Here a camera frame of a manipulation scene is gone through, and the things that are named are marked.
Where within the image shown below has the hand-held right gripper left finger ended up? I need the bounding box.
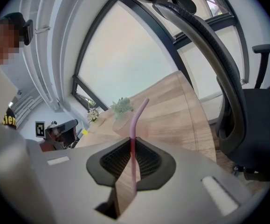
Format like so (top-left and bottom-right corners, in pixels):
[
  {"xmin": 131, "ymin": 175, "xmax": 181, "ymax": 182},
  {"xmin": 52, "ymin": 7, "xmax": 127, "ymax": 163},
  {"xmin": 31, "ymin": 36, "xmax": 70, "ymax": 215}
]
[{"xmin": 0, "ymin": 122, "xmax": 132, "ymax": 224}]

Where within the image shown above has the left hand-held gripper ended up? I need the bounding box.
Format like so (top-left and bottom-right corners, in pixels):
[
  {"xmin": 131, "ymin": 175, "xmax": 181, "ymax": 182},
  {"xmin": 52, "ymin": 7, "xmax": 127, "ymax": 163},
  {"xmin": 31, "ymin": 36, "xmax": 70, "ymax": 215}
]
[{"xmin": 35, "ymin": 118, "xmax": 79, "ymax": 150}]

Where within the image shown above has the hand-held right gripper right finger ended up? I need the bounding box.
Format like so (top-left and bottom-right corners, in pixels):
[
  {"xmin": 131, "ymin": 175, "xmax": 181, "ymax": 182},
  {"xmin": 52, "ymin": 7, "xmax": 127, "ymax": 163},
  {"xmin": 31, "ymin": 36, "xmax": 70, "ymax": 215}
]
[{"xmin": 120, "ymin": 136, "xmax": 252, "ymax": 224}]

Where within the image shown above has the pink straw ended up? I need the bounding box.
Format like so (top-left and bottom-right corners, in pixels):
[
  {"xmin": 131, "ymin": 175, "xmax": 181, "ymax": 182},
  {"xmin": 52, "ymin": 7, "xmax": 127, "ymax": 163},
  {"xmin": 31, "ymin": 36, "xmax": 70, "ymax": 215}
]
[{"xmin": 130, "ymin": 98, "xmax": 150, "ymax": 196}]

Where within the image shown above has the purple flower bouquet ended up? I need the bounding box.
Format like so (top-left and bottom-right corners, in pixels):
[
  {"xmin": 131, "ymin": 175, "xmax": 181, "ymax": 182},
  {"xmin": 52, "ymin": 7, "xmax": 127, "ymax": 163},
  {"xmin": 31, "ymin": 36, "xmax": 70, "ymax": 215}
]
[{"xmin": 87, "ymin": 101, "xmax": 100, "ymax": 123}]

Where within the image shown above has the person's black printed t-shirt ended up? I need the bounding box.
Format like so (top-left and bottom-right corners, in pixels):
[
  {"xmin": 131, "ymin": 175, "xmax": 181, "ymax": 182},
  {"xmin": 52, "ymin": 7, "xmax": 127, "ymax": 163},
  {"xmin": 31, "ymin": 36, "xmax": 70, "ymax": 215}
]
[{"xmin": 0, "ymin": 107, "xmax": 18, "ymax": 131}]

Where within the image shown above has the white green flower bouquet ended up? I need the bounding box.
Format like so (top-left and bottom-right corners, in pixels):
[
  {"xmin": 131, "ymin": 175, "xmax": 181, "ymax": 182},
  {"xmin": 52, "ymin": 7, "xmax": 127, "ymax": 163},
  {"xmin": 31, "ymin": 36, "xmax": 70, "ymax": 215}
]
[{"xmin": 110, "ymin": 97, "xmax": 134, "ymax": 120}]

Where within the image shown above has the black office chair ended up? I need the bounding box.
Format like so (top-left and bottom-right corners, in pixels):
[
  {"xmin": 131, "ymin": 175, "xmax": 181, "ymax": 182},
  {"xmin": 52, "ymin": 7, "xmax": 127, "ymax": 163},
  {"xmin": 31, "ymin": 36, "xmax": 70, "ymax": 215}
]
[{"xmin": 132, "ymin": 0, "xmax": 270, "ymax": 183}]

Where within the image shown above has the person's head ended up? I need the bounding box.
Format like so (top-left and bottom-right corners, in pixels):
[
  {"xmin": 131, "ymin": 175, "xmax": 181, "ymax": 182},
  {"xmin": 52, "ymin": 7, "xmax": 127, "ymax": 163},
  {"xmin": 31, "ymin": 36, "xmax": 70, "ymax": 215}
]
[{"xmin": 0, "ymin": 12, "xmax": 25, "ymax": 66}]

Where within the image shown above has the person's dark cap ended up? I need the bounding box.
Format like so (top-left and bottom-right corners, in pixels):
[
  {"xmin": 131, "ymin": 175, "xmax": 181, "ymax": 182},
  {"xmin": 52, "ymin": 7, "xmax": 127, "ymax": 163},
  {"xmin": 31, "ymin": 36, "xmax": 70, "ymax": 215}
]
[{"xmin": 1, "ymin": 12, "xmax": 25, "ymax": 27}]

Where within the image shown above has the black head camera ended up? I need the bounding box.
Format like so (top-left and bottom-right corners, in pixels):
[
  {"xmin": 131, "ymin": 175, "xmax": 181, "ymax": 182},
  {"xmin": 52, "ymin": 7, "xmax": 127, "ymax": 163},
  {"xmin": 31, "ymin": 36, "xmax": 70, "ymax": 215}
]
[{"xmin": 20, "ymin": 19, "xmax": 35, "ymax": 46}]

